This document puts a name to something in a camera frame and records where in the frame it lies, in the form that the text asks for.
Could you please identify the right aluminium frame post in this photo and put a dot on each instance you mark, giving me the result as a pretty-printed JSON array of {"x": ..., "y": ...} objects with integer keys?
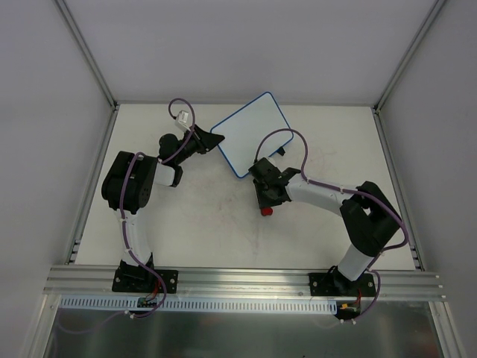
[{"x": 416, "y": 41}]

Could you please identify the aluminium frame post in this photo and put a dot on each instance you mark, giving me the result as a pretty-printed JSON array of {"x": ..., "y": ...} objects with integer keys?
[
  {"x": 85, "y": 51},
  {"x": 416, "y": 41}
]

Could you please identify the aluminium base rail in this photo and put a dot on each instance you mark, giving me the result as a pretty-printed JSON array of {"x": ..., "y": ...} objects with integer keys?
[{"x": 243, "y": 283}]

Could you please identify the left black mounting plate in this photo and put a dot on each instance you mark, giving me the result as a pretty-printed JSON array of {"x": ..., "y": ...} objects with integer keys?
[{"x": 145, "y": 283}]

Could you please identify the blue framed whiteboard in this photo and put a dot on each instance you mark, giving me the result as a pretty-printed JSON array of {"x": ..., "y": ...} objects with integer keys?
[{"x": 258, "y": 127}]

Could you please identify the red bone-shaped eraser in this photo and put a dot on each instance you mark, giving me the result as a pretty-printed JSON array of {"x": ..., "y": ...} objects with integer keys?
[{"x": 266, "y": 211}]

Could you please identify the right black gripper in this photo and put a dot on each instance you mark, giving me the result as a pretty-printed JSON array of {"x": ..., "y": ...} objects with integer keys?
[{"x": 266, "y": 171}]

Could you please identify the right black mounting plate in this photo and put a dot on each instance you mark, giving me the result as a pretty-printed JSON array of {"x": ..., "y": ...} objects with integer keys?
[{"x": 333, "y": 284}]

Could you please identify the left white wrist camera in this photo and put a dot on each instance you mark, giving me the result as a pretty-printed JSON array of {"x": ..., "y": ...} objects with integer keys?
[{"x": 181, "y": 120}]

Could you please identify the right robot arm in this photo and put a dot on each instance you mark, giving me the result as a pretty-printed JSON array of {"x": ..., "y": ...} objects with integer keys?
[{"x": 368, "y": 216}]

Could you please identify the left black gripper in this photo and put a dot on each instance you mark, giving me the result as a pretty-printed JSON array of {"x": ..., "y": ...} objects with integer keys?
[{"x": 203, "y": 139}]

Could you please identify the left aluminium frame post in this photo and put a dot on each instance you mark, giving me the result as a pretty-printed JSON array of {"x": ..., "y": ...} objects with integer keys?
[{"x": 85, "y": 51}]

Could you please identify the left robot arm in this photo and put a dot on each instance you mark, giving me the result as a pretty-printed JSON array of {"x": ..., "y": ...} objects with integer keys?
[{"x": 127, "y": 188}]

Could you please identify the white slotted cable duct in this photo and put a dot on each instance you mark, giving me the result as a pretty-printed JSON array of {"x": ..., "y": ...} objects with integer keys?
[{"x": 204, "y": 305}]

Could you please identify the black mounting plate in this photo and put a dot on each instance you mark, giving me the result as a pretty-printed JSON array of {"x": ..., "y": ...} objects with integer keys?
[
  {"x": 333, "y": 284},
  {"x": 145, "y": 283}
]

